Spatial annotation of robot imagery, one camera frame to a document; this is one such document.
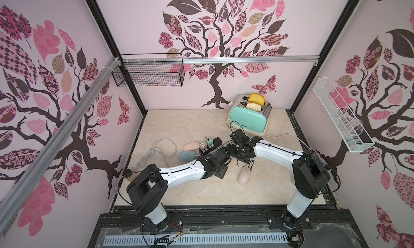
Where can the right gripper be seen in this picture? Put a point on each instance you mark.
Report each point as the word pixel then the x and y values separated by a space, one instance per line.
pixel 237 139

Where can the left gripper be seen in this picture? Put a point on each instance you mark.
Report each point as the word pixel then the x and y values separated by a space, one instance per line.
pixel 222 172

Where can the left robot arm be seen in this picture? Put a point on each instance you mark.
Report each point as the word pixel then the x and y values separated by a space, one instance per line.
pixel 149 187

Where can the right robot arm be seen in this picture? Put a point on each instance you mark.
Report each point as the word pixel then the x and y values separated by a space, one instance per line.
pixel 310 175

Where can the pink mouse right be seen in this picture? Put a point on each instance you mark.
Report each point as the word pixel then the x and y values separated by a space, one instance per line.
pixel 244 176

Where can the pink mouse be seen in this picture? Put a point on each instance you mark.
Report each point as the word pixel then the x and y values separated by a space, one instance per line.
pixel 191 146
pixel 244 176

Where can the pink mouse top left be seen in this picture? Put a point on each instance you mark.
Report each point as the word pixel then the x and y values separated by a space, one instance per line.
pixel 191 146

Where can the blue mouse top left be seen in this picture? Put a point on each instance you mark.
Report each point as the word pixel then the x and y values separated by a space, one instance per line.
pixel 186 156

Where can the black power strip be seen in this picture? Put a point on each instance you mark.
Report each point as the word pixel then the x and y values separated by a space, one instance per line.
pixel 204 149

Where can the mint green toaster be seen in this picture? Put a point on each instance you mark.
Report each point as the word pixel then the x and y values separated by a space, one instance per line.
pixel 251 122

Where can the pale toast slice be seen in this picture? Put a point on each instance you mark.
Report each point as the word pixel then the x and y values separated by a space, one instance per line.
pixel 254 107

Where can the yellow toast slice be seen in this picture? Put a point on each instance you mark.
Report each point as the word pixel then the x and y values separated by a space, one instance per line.
pixel 257 98

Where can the small brown jar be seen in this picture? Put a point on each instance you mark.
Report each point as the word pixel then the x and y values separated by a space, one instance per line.
pixel 128 175

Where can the white slotted cable duct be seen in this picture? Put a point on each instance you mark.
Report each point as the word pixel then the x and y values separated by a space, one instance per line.
pixel 197 240

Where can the black wire basket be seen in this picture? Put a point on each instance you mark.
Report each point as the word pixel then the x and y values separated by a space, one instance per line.
pixel 150 70

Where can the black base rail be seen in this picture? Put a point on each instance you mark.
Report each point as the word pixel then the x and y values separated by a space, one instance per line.
pixel 322 226

